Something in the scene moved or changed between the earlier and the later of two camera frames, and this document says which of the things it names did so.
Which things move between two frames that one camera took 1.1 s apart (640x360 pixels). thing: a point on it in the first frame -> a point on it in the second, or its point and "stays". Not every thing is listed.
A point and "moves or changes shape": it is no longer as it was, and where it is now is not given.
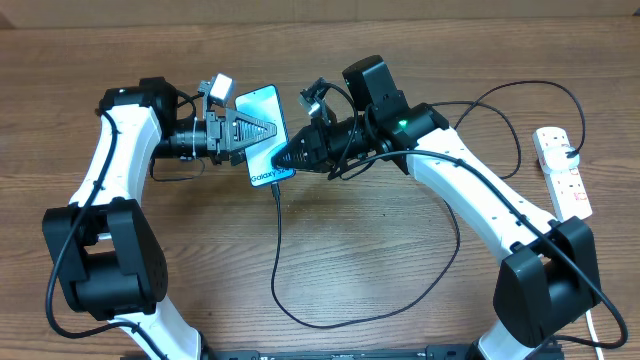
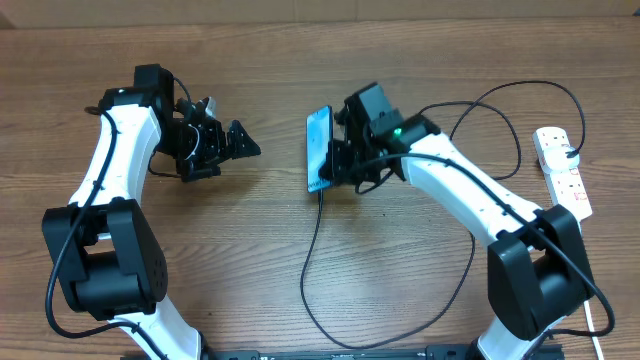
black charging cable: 448,200 -> 460,289
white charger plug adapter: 555,160 stays
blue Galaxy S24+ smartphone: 265,105 moves or changes shape
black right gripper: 312,138 -> 339,172
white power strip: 566,187 stays
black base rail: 343,353 stays
